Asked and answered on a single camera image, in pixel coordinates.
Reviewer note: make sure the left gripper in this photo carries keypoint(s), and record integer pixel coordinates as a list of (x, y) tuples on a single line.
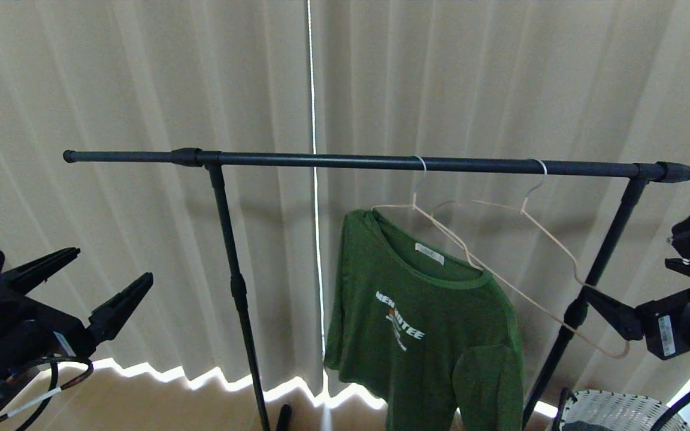
[(27, 335)]

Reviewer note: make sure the pink clothes hanger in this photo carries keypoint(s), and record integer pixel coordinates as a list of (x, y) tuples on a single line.
[(544, 172), (441, 231)]

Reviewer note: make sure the green long-sleeved shirt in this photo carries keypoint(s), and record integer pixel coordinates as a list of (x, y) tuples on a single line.
[(429, 371)]

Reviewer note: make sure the white laundry basket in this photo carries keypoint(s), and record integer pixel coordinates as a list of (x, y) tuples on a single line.
[(620, 410)]

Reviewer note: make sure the black clothes rack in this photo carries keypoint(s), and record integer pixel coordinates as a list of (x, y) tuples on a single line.
[(351, 160)]

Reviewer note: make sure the beige curtain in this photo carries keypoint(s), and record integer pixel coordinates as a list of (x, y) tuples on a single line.
[(111, 72)]

